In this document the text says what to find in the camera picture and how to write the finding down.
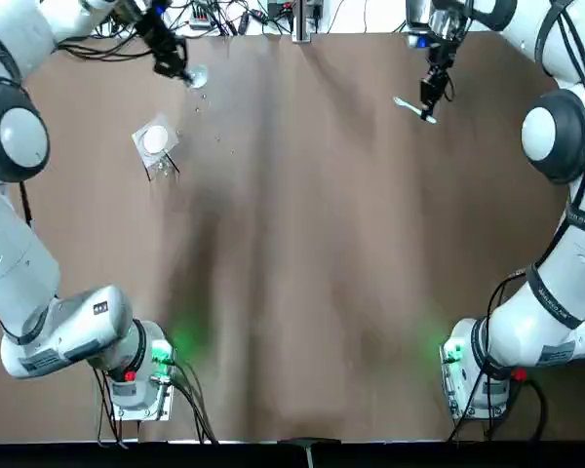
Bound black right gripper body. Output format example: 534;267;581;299
424;41;458;82

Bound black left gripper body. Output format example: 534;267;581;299
134;5;187;65

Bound small pale green spoon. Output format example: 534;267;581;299
392;96;439;125

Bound small white crucible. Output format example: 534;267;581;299
183;64;211;91

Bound grey hub red plugs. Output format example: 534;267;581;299
186;1;212;29

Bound white round ceramic disc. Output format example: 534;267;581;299
142;125;173;154

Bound aluminium camera post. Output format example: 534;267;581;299
291;0;324;45

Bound thin aluminium post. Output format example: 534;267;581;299
276;435;343;468

